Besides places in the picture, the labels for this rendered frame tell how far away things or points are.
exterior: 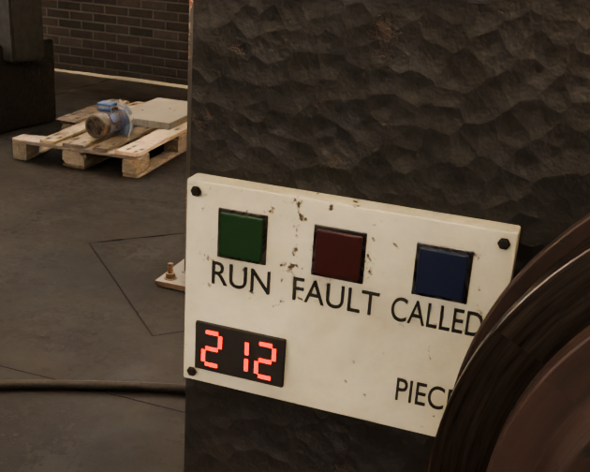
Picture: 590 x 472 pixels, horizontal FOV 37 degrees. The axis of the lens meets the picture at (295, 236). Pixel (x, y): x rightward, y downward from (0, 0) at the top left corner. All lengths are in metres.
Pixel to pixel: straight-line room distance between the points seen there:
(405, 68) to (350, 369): 0.24
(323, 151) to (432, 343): 0.17
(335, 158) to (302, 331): 0.14
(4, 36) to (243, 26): 5.11
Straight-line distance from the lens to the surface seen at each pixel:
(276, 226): 0.69
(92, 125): 5.10
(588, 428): 0.51
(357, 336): 0.70
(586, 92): 0.64
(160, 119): 5.48
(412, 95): 0.65
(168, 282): 3.54
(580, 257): 0.51
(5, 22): 5.75
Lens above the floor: 1.45
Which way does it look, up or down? 20 degrees down
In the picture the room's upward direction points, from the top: 4 degrees clockwise
